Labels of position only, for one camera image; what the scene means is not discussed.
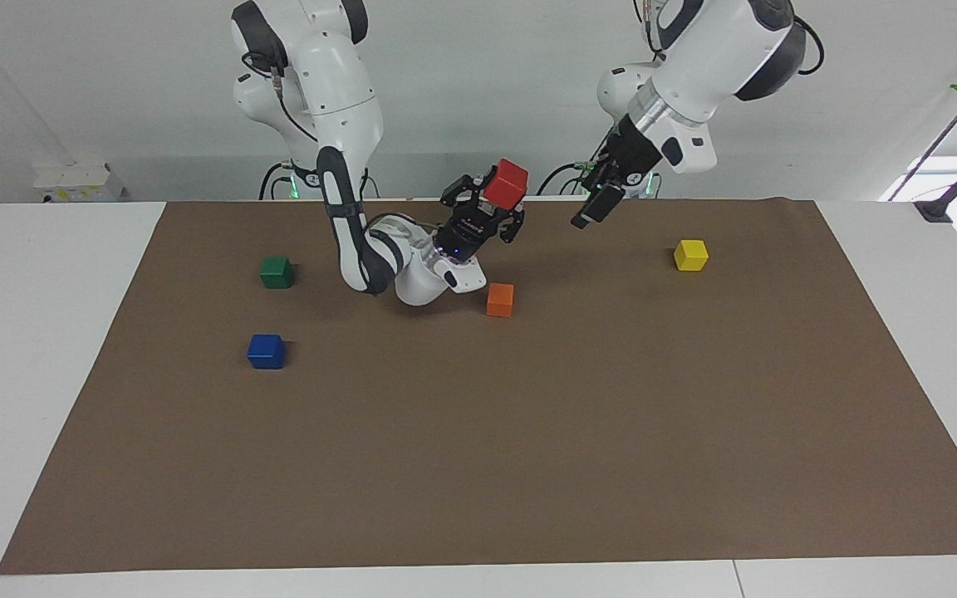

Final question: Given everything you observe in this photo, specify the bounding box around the green wooden block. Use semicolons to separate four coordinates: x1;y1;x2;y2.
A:
259;255;296;291

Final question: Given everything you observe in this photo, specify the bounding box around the red wooden block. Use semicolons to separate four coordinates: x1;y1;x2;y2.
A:
482;158;530;210

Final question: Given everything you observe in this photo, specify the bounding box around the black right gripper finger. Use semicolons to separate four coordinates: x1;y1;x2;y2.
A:
439;174;493;209
498;206;528;245

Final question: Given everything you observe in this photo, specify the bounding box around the brown table mat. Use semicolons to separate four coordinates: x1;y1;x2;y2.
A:
0;198;957;576

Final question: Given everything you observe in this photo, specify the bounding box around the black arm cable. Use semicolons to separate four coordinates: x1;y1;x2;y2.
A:
631;0;826;77
241;48;396;297

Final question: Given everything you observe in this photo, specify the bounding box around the white wall box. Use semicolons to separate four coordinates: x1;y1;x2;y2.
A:
32;161;125;203

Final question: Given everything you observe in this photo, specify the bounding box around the yellow wooden block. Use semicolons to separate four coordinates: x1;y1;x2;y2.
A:
673;238;710;273

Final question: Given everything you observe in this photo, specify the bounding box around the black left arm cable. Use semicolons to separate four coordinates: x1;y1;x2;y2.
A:
631;0;826;77

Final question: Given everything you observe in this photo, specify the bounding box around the orange wooden block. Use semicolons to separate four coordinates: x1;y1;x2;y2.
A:
485;282;516;319

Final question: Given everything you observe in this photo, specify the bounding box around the blue wooden block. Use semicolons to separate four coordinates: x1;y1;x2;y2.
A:
246;333;287;371

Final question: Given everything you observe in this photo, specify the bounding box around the black base cable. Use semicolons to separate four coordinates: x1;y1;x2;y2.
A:
536;133;617;199
258;161;297;201

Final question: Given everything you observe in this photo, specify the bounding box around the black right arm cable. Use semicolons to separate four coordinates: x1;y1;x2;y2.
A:
241;48;396;297

